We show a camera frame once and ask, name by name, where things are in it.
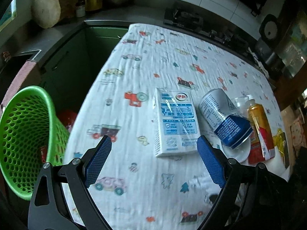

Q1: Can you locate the white cartoon print tablecloth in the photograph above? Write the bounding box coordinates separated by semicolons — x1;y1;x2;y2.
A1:
64;23;284;229

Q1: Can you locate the clear plastic cup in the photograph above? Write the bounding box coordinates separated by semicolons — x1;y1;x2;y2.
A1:
233;96;249;118

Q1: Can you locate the round wooden chopping block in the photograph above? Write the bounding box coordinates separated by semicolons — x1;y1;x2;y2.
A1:
32;0;75;29

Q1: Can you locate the orange red drink bottle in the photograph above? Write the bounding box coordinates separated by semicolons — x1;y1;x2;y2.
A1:
246;95;275;165

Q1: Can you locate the yellow plastic snack wrapper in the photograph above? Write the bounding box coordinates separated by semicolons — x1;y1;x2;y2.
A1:
273;128;290;169

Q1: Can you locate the green plastic mesh basket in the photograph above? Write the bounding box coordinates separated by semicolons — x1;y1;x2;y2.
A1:
1;86;69;201

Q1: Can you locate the white blue milk carton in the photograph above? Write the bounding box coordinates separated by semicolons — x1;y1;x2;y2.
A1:
153;88;200;157

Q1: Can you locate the blue white crushed can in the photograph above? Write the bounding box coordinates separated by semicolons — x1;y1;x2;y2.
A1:
198;89;252;149

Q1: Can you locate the black gas stove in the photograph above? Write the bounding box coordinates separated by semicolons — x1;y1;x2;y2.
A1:
163;7;249;53

